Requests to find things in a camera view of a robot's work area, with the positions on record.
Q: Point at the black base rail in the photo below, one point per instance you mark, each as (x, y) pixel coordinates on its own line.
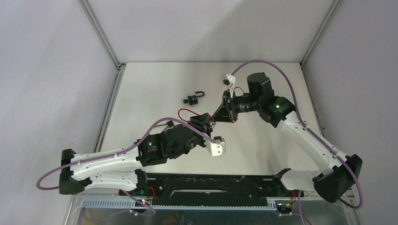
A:
(210, 190)

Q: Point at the black padlock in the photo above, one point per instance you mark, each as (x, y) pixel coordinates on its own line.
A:
(191, 100)

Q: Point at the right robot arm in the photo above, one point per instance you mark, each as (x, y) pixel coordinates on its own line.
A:
(336, 171)

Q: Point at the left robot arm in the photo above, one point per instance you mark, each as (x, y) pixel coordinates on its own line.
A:
(122, 169)

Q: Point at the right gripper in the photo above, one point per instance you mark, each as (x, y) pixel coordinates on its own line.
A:
(223, 115)

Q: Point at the black cable lock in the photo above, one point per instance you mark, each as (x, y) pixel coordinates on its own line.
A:
(168, 124)

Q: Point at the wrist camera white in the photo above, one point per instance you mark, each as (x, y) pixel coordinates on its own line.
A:
(228, 80)
(216, 148)

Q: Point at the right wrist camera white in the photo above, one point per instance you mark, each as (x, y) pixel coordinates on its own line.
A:
(228, 80)

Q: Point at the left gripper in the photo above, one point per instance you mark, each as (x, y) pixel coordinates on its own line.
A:
(206, 128)

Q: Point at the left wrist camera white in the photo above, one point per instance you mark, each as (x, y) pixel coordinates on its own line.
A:
(216, 148)

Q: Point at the red cable lock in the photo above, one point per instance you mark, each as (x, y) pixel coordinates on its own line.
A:
(193, 113)

